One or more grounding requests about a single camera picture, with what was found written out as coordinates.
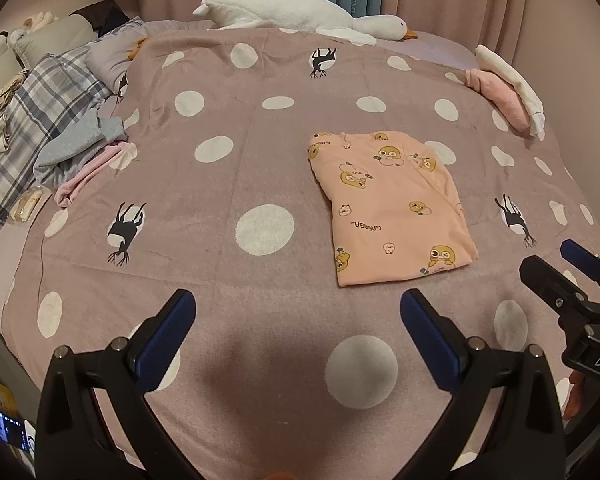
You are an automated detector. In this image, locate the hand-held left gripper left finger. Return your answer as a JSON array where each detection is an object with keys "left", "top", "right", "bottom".
[{"left": 34, "top": 288, "right": 197, "bottom": 480}]

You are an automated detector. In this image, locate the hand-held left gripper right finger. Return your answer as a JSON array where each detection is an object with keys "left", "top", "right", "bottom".
[{"left": 400, "top": 288, "right": 567, "bottom": 480}]

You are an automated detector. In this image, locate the grey bed frame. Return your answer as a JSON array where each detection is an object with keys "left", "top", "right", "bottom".
[{"left": 0, "top": 322, "right": 36, "bottom": 411}]

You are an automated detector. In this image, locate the smartphone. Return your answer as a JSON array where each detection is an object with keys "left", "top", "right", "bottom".
[{"left": 0, "top": 405, "right": 36, "bottom": 453}]

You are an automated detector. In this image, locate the patterned cloth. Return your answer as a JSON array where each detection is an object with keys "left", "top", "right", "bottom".
[{"left": 0, "top": 72, "right": 31, "bottom": 115}]

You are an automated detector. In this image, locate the plaid cloth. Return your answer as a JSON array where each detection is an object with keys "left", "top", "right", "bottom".
[{"left": 0, "top": 52, "right": 118, "bottom": 256}]

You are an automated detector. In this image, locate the grey pillow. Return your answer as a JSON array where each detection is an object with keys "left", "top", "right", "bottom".
[{"left": 85, "top": 16, "right": 148, "bottom": 93}]

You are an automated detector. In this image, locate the white folded cloth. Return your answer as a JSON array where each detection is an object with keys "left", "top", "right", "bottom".
[{"left": 475, "top": 44, "right": 546, "bottom": 137}]

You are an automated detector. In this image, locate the pink cartoon print shirt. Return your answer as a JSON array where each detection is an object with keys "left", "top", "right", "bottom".
[{"left": 307, "top": 131, "right": 480, "bottom": 288}]

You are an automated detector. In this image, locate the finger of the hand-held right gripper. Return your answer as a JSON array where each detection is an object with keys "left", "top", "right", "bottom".
[
  {"left": 519, "top": 255, "right": 588, "bottom": 328},
  {"left": 560, "top": 239, "right": 600, "bottom": 306}
]

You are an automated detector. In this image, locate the clear plastic packet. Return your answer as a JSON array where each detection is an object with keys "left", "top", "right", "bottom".
[{"left": 10, "top": 187, "right": 46, "bottom": 223}]

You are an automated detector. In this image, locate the mauve polka dot blanket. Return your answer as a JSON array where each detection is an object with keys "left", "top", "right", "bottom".
[{"left": 0, "top": 27, "right": 600, "bottom": 480}]

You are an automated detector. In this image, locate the mauve bed sheet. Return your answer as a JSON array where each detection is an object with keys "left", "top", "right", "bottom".
[{"left": 0, "top": 27, "right": 481, "bottom": 323}]

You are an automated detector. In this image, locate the grey garment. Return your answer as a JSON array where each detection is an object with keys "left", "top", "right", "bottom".
[{"left": 32, "top": 110, "right": 127, "bottom": 186}]

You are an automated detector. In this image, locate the dark brown pillow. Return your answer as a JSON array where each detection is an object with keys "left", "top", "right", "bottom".
[{"left": 75, "top": 0, "right": 131, "bottom": 38}]

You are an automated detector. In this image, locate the white goose plush toy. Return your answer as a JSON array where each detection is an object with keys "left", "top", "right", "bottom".
[{"left": 192, "top": 0, "right": 418, "bottom": 46}]

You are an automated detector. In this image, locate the pink folded cloth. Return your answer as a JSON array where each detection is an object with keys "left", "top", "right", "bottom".
[{"left": 465, "top": 69, "right": 531, "bottom": 132}]

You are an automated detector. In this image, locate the person's right hand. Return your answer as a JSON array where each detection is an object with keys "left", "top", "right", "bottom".
[{"left": 562, "top": 372, "right": 589, "bottom": 422}]

